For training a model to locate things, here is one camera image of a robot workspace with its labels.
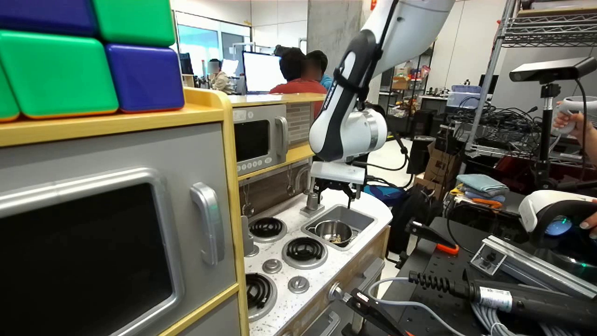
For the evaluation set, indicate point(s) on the person in light shirt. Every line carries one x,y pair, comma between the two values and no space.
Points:
217,78

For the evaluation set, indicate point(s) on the silver metal pot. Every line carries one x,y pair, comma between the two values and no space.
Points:
333,233

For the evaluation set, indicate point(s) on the bare operator forearm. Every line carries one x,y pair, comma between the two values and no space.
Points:
589,141

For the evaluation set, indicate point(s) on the small black orange clamp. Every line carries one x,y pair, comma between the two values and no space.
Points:
436,240

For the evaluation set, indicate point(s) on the grey windowed oven door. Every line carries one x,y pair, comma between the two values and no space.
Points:
188,156

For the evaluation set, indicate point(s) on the blue plastic block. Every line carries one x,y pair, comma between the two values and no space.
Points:
147,78
44,13

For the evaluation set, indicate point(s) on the brown cardboard box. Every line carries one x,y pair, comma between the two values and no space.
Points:
441,169

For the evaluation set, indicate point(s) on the toy kitchen unit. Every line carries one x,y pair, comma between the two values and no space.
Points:
124,151

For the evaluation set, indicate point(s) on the white grey wrist camera box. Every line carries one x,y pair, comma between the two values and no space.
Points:
339,173

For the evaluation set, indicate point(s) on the blue plastic storage bin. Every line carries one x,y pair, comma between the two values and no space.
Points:
464,97

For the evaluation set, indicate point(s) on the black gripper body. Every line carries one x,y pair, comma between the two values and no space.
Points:
337,186

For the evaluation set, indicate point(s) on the black coil stove burner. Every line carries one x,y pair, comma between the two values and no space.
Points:
268,229
258,293
305,251

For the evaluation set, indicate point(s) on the grey toy microwave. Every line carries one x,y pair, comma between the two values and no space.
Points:
258,141

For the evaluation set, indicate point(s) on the cluttered storage shelf rack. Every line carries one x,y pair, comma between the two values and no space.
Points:
413,85

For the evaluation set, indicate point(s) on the white monitor screen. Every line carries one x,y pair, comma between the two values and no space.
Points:
262,72

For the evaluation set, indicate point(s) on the round silver stove knob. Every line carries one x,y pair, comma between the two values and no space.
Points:
300,285
272,266

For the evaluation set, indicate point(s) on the aluminium extrusion rail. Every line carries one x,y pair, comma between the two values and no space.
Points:
529,265

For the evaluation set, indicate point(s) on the blue bag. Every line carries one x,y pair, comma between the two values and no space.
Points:
383,195

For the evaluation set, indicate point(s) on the bare operator hand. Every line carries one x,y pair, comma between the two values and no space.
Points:
591,225

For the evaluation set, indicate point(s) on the person in blue shirt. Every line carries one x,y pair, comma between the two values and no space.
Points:
320,67

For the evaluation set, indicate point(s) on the silver toy faucet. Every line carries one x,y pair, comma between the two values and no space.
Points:
313,209

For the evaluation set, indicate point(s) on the green plastic block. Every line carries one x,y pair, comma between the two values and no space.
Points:
7,100
57,76

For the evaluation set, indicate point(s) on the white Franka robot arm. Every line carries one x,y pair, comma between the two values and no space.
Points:
348,134

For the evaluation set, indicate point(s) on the teal folded cloth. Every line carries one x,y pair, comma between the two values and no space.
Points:
482,186

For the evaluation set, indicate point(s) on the black stereo camera bar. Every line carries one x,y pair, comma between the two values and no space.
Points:
548,69

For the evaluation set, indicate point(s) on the silver oven front knob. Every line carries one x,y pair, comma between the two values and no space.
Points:
337,293

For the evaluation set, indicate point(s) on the black camera stand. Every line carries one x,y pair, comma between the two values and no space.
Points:
548,119

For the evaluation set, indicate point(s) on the grey sink basin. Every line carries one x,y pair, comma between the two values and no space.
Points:
357,218

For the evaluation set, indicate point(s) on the person in red shirt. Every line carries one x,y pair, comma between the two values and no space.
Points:
296,85

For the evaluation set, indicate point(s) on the grey metal ladder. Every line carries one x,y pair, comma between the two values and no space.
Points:
492,69

